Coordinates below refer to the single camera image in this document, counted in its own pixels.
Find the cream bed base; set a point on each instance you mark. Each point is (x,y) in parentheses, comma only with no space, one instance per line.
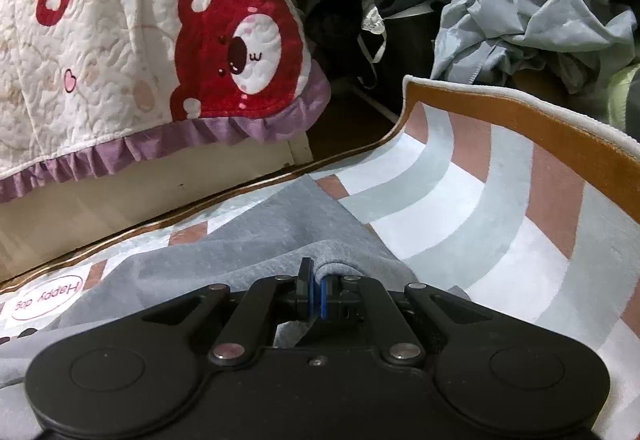
(125,210)

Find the light grey-blue garment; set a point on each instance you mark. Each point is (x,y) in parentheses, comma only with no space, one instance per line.
(525,4)

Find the striped rug with orange border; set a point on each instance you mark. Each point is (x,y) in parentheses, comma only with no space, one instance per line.
(450,220)

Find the grey garment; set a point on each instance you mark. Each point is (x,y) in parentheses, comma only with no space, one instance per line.
(250,240)

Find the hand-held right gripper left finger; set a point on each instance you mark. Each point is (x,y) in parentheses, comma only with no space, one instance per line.
(311,296)

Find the bear printed quilt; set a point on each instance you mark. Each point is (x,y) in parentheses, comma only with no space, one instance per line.
(115,69)

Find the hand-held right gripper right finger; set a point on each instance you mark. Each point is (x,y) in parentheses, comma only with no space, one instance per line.
(324,300)

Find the pale green cloth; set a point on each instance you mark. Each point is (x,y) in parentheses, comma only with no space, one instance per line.
(622,104)

